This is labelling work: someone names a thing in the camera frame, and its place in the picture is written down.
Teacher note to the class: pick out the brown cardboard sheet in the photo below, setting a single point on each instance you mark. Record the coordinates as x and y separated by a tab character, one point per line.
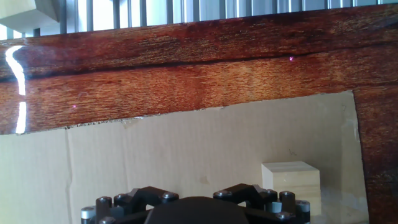
186	155

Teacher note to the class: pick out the large light wooden block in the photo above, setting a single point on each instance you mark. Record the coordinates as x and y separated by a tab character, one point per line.
295	179
21	12

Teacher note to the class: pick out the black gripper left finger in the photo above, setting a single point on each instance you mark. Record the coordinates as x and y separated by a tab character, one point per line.
140	196

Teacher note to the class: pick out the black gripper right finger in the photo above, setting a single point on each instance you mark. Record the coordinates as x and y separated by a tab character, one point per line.
248	193

